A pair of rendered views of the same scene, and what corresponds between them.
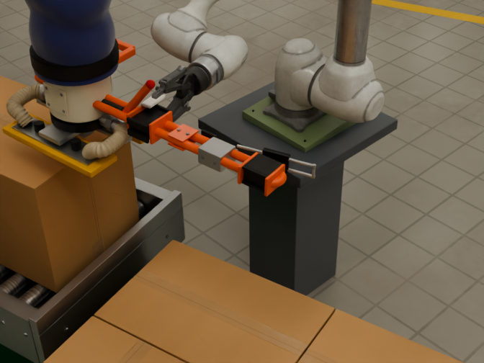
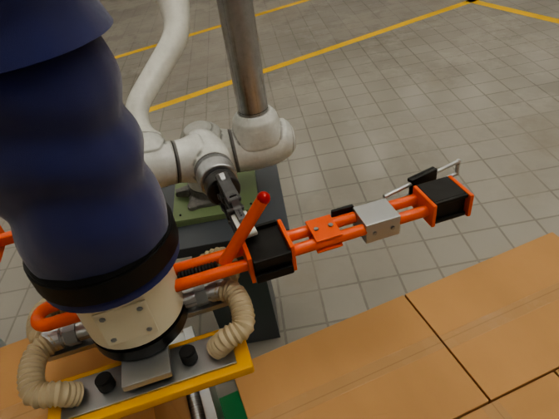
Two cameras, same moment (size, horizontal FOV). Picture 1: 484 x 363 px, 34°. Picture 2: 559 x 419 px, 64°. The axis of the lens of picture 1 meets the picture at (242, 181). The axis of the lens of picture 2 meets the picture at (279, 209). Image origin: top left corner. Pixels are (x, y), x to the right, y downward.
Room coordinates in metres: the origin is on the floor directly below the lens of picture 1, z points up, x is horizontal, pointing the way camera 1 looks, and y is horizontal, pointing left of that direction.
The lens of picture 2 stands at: (1.27, 0.64, 1.73)
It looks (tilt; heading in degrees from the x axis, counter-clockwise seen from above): 39 degrees down; 313
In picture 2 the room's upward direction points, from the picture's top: 11 degrees counter-clockwise
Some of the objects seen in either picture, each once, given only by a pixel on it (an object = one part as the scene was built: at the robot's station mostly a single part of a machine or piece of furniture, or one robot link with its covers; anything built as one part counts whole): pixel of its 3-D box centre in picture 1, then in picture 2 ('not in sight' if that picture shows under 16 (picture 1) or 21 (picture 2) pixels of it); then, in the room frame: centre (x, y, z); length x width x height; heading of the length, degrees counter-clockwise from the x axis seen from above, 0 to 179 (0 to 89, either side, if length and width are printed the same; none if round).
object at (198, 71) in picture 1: (189, 84); (225, 194); (1.88, 0.14, 1.17); 0.09 x 0.07 x 0.08; 147
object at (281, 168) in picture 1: (261, 173); (441, 200); (1.48, -0.05, 1.16); 0.08 x 0.07 x 0.05; 53
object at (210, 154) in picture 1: (217, 154); (375, 220); (1.57, 0.06, 1.15); 0.07 x 0.07 x 0.04; 53
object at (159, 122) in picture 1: (149, 122); (266, 250); (1.70, 0.23, 1.17); 0.10 x 0.08 x 0.06; 143
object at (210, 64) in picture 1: (204, 73); (216, 176); (1.94, 0.10, 1.17); 0.09 x 0.06 x 0.09; 57
